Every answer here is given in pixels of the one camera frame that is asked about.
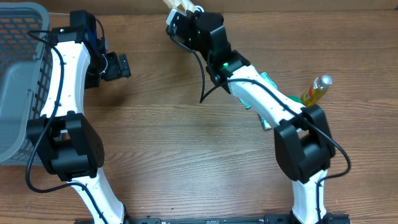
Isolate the brown white snack bag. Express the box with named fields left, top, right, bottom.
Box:
left=163, top=0, right=196, bottom=12

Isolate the small teal carton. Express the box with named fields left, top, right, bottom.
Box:
left=258, top=115, right=272, bottom=131

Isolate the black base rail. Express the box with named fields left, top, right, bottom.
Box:
left=74, top=213, right=352, bottom=224

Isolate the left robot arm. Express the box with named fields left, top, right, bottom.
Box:
left=25, top=10, right=131, bottom=223

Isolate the grey plastic shopping basket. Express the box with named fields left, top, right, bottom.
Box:
left=1, top=2, right=52, bottom=166

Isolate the yellow dish soap bottle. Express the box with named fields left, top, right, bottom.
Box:
left=300, top=75, right=333, bottom=107

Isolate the teal tissue packet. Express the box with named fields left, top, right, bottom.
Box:
left=239, top=72, right=277, bottom=110

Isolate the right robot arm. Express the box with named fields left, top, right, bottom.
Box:
left=166, top=9, right=335, bottom=223

